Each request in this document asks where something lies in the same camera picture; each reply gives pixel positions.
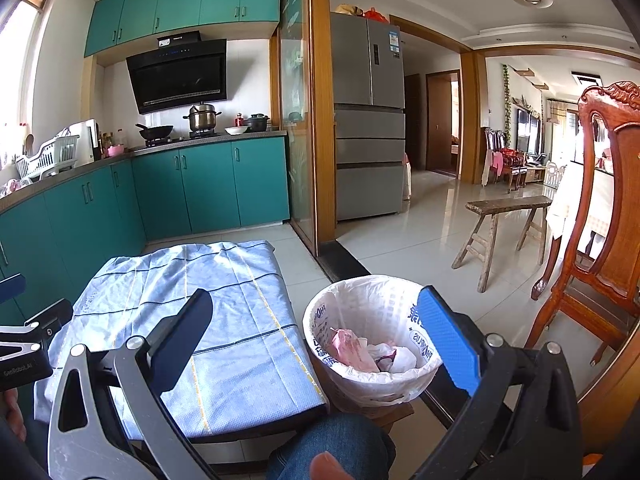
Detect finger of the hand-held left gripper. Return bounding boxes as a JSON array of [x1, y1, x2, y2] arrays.
[[0, 273, 26, 304], [0, 298, 74, 358]]

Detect person's right hand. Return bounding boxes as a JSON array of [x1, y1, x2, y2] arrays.
[[310, 451, 359, 480]]

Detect person's jeans leg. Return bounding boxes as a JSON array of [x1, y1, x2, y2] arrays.
[[265, 427, 396, 480]]

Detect teal upper cabinets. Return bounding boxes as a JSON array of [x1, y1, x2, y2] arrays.
[[84, 0, 281, 58]]

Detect blue cloth covered table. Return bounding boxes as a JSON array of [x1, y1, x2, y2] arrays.
[[34, 241, 329, 438]]

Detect black range hood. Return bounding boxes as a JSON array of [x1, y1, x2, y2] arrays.
[[126, 31, 229, 115]]

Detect wood framed glass sliding door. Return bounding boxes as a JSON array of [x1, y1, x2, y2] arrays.
[[270, 0, 339, 256]]

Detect silver refrigerator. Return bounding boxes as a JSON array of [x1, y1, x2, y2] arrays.
[[330, 11, 407, 222]]

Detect kitchen window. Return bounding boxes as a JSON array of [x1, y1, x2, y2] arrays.
[[0, 0, 57, 171]]

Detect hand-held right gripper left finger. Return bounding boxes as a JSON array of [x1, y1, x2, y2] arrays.
[[47, 288, 221, 480]]

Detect white kitchen appliance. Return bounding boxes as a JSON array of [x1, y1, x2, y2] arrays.
[[67, 119, 100, 164]]

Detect brown interior door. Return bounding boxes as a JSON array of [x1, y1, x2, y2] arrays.
[[426, 70, 461, 176]]

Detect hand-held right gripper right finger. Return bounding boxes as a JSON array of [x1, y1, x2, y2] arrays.
[[415, 285, 586, 480]]

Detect person's left hand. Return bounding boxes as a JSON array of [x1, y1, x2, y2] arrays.
[[2, 391, 27, 442]]

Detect gas stove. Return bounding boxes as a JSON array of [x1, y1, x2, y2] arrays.
[[145, 131, 223, 147]]

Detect flat television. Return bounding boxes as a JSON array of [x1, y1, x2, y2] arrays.
[[517, 107, 541, 156]]

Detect rustic wooden bench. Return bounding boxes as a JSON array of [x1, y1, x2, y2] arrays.
[[451, 196, 553, 294]]

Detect row of red wooden chairs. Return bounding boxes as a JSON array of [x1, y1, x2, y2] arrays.
[[484, 127, 531, 194]]

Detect white dish rack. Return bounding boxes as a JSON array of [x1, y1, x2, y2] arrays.
[[15, 134, 81, 181]]

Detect teal lower cabinets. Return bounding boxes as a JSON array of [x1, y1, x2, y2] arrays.
[[0, 135, 291, 321]]

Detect black wok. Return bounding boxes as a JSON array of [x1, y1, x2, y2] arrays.
[[135, 124, 175, 142]]

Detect table with cream tablecloth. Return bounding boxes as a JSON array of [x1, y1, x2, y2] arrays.
[[545, 162, 617, 262]]

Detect white bag lined bin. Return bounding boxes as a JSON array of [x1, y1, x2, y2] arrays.
[[302, 275, 453, 407]]

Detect steel cooking pot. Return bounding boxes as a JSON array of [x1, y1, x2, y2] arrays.
[[182, 103, 223, 134]]

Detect white plastic bag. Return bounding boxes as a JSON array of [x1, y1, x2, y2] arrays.
[[367, 342, 419, 374]]

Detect green vine garland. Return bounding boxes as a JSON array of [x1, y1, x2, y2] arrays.
[[502, 64, 514, 149]]

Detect pink plastic bag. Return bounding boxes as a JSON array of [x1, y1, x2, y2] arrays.
[[327, 328, 381, 374]]

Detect teal cabinets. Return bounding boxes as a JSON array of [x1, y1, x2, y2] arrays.
[[84, 0, 281, 58], [0, 135, 291, 321]]

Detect carved wooden chair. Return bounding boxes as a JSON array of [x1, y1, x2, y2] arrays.
[[525, 81, 640, 367]]

